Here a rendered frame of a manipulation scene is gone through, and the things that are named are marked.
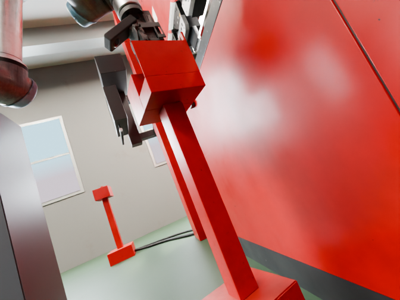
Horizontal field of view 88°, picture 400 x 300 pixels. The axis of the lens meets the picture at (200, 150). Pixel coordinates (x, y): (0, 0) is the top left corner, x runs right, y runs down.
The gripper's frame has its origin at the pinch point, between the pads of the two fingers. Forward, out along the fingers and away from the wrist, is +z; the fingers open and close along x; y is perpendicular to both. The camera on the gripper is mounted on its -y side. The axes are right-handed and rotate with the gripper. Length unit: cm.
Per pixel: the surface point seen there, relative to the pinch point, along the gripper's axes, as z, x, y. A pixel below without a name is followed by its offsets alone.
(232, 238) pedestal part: 49.0, 2.2, 0.3
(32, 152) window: -126, 349, -77
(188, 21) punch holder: -43, 26, 46
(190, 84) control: 8.0, -4.9, 6.1
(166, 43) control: -5.3, -4.9, 5.2
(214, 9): -8.8, -11.8, 20.2
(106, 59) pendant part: -113, 137, 32
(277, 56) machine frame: 16.2, -23.5, 15.3
